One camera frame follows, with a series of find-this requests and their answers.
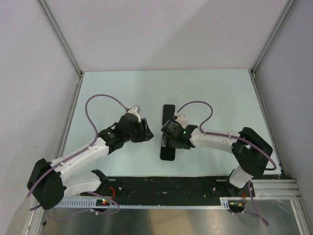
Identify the black smartphone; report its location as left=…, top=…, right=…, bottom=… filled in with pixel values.
left=160, top=146, right=176, bottom=161
left=162, top=104, right=176, bottom=125

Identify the black phone case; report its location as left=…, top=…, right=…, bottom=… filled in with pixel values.
left=160, top=136, right=176, bottom=161

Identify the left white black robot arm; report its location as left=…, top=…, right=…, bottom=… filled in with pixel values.
left=27, top=113, right=154, bottom=210

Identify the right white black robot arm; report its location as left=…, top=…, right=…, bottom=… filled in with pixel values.
left=161, top=120, right=277, bottom=196

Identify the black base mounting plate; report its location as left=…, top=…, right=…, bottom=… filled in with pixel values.
left=96, top=177, right=255, bottom=207

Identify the left controller board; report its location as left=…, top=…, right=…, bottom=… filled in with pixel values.
left=95, top=199, right=111, bottom=207

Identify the controller board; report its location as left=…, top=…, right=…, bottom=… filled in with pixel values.
left=95, top=199, right=111, bottom=207
left=228, top=202, right=246, bottom=213

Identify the right controller board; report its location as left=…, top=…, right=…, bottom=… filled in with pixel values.
left=228, top=202, right=246, bottom=213

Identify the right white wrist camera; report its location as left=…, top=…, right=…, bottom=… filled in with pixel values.
left=174, top=114, right=188, bottom=127

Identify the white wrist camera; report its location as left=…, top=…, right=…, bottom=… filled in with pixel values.
left=127, top=105, right=141, bottom=116
left=174, top=114, right=188, bottom=127

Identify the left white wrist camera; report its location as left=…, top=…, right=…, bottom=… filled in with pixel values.
left=127, top=105, right=141, bottom=116

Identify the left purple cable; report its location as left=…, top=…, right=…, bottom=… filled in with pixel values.
left=26, top=94, right=130, bottom=221

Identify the grey slotted cable duct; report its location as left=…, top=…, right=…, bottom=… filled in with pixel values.
left=55, top=198, right=229, bottom=210

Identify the left aluminium frame post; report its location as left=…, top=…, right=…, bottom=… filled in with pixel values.
left=37, top=0, right=83, bottom=78

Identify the aluminium frame post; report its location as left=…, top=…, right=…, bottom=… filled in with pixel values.
left=37, top=0, right=83, bottom=78
left=250, top=0, right=298, bottom=79

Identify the right aluminium frame post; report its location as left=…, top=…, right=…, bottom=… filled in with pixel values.
left=250, top=0, right=298, bottom=79

